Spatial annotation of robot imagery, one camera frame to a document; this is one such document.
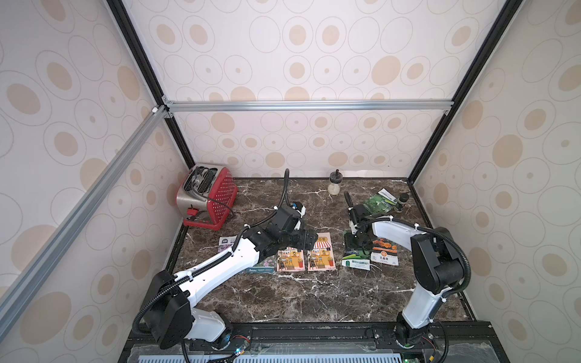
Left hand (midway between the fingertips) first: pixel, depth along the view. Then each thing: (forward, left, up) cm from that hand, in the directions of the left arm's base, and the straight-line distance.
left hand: (315, 235), depth 77 cm
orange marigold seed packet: (+3, -30, -18) cm, 35 cm away
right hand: (+6, -21, -19) cm, 29 cm away
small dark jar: (+24, -41, -11) cm, 49 cm away
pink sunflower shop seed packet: (0, +8, -19) cm, 21 cm away
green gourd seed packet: (-1, -20, -19) cm, 27 cm away
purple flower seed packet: (-3, +19, -19) cm, 27 cm away
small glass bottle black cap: (+36, -12, -8) cm, 38 cm away
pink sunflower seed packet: (0, -4, -19) cm, 19 cm away
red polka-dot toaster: (+18, +42, -1) cm, 46 cm away
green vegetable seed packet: (+29, -35, -18) cm, 49 cm away
